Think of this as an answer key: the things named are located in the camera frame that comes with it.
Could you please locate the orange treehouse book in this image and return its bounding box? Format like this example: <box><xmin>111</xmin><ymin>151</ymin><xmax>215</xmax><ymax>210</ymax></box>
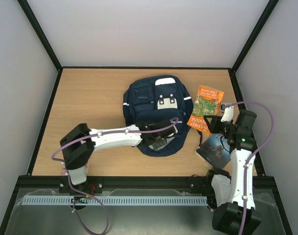
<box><xmin>187</xmin><ymin>86</ymin><xmax>224</xmax><ymax>135</ymax></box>

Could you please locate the navy blue backpack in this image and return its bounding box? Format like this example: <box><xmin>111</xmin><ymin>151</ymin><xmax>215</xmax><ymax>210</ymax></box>
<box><xmin>123</xmin><ymin>75</ymin><xmax>193</xmax><ymax>157</ymax></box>

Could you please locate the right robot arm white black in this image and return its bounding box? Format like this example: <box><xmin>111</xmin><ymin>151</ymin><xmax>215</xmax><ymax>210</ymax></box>
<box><xmin>204</xmin><ymin>105</ymin><xmax>261</xmax><ymax>235</ymax></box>

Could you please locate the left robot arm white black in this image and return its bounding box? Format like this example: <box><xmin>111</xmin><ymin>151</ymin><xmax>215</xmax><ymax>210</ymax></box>
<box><xmin>59</xmin><ymin>117</ymin><xmax>179</xmax><ymax>186</ymax></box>

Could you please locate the dark blue fantasy book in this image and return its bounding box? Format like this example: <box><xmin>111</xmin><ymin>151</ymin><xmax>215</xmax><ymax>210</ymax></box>
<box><xmin>195</xmin><ymin>134</ymin><xmax>230</xmax><ymax>169</ymax></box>

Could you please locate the purple illustrated book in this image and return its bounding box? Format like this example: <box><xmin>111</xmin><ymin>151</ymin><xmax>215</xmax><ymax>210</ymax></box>
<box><xmin>61</xmin><ymin>161</ymin><xmax>89</xmax><ymax>176</ymax></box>

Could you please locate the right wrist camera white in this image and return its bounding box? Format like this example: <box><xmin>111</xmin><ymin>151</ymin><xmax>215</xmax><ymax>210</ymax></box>
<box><xmin>221</xmin><ymin>103</ymin><xmax>234</xmax><ymax>123</ymax></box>

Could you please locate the light blue cable duct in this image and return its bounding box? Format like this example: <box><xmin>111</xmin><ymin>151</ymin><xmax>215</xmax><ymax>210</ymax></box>
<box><xmin>21</xmin><ymin>195</ymin><xmax>207</xmax><ymax>206</ymax></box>

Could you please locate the black aluminium frame rail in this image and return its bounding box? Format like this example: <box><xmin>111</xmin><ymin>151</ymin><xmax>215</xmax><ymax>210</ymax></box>
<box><xmin>16</xmin><ymin>175</ymin><xmax>276</xmax><ymax>194</ymax></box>

